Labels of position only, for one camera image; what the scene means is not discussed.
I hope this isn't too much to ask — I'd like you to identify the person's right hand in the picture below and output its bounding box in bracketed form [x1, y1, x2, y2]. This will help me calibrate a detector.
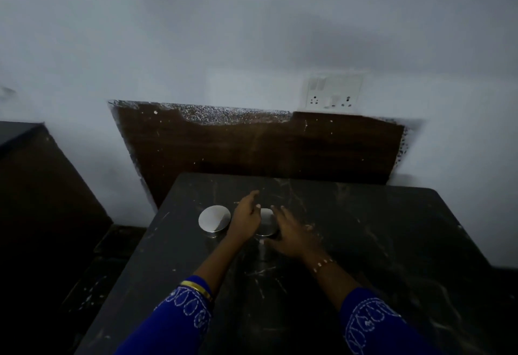
[264, 205, 328, 266]

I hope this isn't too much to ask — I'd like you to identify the person's left hand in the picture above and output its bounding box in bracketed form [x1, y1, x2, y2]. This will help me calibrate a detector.
[226, 190, 262, 243]

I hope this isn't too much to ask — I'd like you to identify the person's left forearm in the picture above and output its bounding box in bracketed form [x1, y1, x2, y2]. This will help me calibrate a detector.
[117, 234, 243, 355]

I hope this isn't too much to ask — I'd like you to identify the person's right forearm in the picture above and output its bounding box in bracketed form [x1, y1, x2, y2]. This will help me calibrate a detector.
[304, 257, 444, 355]

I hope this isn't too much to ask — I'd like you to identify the steel container with flat lid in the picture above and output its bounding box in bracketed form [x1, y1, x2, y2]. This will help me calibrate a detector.
[255, 208, 280, 239]
[198, 205, 231, 239]

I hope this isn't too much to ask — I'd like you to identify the brown wooden board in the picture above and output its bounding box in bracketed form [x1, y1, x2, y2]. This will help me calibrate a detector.
[108, 100, 408, 208]

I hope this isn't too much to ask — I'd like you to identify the gold bangle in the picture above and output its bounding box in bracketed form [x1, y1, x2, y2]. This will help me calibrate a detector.
[180, 280, 213, 302]

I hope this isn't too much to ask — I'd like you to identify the dark cabinet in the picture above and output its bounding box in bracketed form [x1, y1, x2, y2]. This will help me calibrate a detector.
[0, 121, 114, 355]

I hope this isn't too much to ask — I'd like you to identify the beaded wrist bracelet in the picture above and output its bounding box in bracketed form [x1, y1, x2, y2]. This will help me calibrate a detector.
[311, 258, 336, 274]

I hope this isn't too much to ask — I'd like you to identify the white wall socket plate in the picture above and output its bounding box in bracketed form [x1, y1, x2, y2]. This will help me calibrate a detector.
[301, 73, 363, 113]

